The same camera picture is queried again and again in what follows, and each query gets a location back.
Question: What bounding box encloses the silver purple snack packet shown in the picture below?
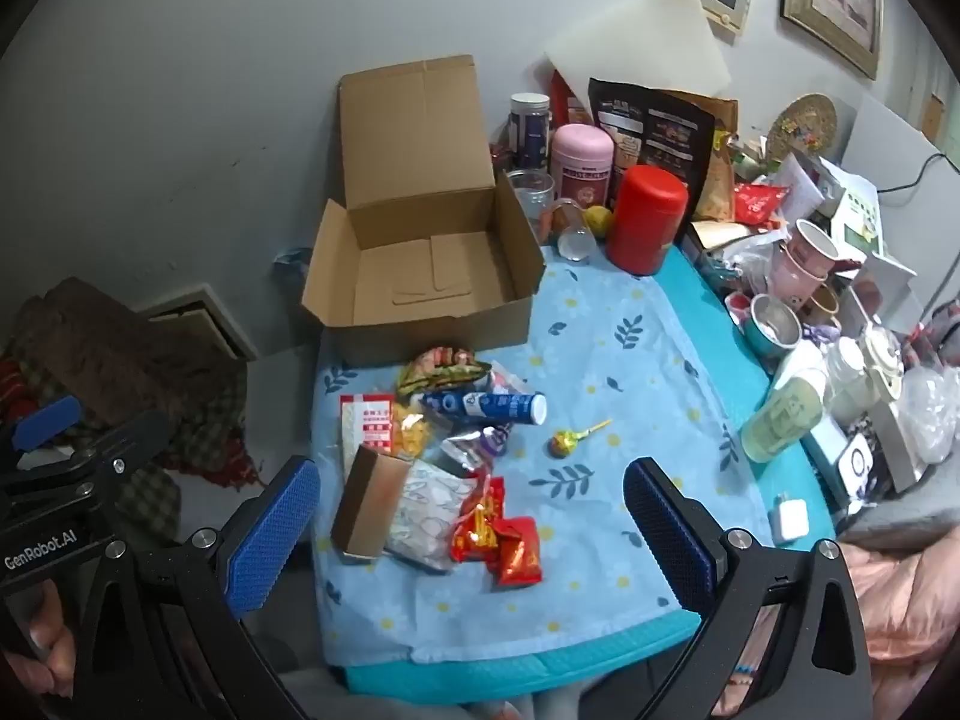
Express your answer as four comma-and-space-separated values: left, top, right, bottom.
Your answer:
439, 420, 515, 475

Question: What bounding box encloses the blue white tube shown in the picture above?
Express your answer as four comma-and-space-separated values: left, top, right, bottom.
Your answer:
420, 388, 548, 427

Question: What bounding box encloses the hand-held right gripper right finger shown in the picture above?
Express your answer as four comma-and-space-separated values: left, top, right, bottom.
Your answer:
624, 456, 875, 720

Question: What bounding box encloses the round woven plate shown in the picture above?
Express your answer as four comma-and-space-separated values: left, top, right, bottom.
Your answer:
765, 93, 839, 158

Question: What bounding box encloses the pink quilt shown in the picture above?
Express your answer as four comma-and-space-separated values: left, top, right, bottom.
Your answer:
712, 525, 960, 720

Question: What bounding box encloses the white foam board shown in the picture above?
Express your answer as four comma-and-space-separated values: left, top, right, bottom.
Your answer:
541, 0, 732, 98

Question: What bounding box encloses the overturned clear glass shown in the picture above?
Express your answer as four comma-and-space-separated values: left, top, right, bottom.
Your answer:
551, 199, 599, 263

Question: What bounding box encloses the green checked cloth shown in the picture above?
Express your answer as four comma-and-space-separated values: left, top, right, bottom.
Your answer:
112, 390, 260, 541

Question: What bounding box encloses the red gold snack packet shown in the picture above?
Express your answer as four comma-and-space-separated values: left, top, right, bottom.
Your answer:
448, 476, 507, 565

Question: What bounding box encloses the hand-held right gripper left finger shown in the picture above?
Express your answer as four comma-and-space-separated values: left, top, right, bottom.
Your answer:
71, 456, 322, 720

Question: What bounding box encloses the black cable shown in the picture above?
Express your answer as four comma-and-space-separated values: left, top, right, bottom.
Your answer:
877, 152, 960, 192

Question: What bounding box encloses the red bag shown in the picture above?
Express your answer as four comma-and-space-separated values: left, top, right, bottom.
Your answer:
547, 69, 593, 128

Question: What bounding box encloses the red white snack packet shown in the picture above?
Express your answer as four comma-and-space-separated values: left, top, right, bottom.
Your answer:
339, 392, 397, 466

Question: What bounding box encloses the brown orange snack bag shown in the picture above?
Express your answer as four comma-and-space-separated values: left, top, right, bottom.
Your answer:
701, 97, 740, 222

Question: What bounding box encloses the steel bowl teal outside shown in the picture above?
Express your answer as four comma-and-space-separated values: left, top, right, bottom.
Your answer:
742, 292, 803, 355

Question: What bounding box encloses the white flat board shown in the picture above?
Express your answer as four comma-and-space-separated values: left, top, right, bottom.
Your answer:
840, 94, 946, 188

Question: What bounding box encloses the person's left hand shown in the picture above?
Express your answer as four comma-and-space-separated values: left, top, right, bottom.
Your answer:
0, 585, 80, 702

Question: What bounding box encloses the dark blue jar white lid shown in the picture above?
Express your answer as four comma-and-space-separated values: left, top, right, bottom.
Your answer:
510, 92, 552, 170

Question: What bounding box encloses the red canister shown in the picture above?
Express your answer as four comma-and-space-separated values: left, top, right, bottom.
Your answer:
606, 165, 689, 276

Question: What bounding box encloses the black snack bag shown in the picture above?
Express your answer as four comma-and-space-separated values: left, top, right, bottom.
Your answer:
587, 77, 717, 200

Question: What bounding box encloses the brown blanket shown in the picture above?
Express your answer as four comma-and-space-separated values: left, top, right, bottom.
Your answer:
7, 276, 248, 481

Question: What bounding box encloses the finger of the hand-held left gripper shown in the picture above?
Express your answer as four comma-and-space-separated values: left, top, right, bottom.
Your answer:
15, 411, 175, 500
0, 394, 83, 466

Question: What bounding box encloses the yellow snack packet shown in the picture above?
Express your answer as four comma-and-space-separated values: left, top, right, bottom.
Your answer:
390, 405, 436, 462

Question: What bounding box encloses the white teapot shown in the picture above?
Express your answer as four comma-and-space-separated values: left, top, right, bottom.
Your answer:
855, 322, 908, 406

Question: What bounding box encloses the clear white plastic packet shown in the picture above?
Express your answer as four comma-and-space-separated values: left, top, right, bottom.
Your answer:
382, 457, 481, 575

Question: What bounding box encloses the green red snack packet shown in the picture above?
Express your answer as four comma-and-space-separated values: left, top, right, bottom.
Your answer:
396, 345, 492, 397

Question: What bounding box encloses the clear plastic bag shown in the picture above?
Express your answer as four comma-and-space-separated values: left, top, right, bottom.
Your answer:
896, 364, 960, 466

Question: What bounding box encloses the gold lollipop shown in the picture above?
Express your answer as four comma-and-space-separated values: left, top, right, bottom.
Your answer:
550, 418, 614, 460

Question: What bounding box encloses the small brown carton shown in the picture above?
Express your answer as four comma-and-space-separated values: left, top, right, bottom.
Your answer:
330, 444, 415, 562

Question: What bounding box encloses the white wall vent panel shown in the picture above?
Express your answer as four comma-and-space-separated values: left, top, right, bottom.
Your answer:
135, 283, 260, 361

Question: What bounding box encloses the pink jar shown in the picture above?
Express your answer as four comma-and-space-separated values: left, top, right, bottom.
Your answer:
551, 124, 612, 200

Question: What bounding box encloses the light blue floral tablecloth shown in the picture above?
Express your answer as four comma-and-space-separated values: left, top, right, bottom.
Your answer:
311, 244, 781, 668

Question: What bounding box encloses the white box with round dial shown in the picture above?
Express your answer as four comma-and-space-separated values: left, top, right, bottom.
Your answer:
802, 412, 878, 503

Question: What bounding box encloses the brown cardboard box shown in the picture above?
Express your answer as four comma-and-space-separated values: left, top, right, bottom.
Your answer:
301, 54, 547, 368

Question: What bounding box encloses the clear glass jar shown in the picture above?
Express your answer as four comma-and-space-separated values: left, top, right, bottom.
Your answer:
506, 169, 556, 230

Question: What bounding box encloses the red plaid cloth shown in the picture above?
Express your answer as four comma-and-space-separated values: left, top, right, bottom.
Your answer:
0, 356, 38, 428

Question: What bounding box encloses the small red packet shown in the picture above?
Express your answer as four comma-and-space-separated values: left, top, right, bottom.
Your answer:
733, 181, 792, 230

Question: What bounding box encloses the pale green cup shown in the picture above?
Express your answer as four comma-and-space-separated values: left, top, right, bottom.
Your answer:
741, 364, 827, 464

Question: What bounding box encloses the white charger plug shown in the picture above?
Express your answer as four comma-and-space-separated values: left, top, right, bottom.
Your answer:
769, 493, 809, 545

